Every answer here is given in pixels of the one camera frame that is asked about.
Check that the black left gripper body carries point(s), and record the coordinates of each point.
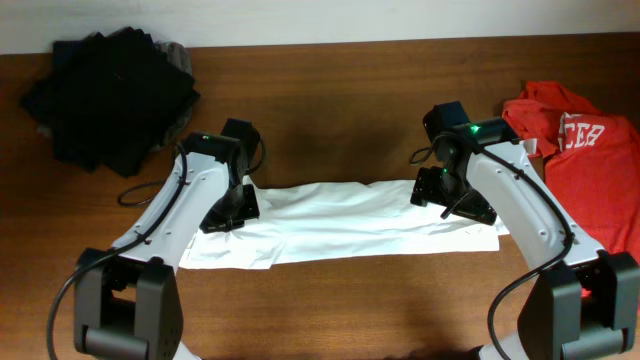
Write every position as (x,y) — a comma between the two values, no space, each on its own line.
(232,213)

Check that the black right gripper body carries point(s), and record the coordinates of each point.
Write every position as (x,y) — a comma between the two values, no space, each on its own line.
(451,198)

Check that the white printed t-shirt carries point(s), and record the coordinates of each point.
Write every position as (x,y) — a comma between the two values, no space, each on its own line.
(332,220)

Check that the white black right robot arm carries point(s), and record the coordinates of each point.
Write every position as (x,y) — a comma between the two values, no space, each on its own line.
(577,301)

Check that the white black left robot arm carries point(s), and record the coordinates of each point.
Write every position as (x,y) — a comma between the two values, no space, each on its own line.
(126,298)

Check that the red lettered t-shirt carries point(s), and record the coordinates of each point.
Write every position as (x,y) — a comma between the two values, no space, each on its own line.
(591,160)

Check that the black folded garment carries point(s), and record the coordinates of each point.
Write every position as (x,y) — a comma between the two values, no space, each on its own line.
(125,160)

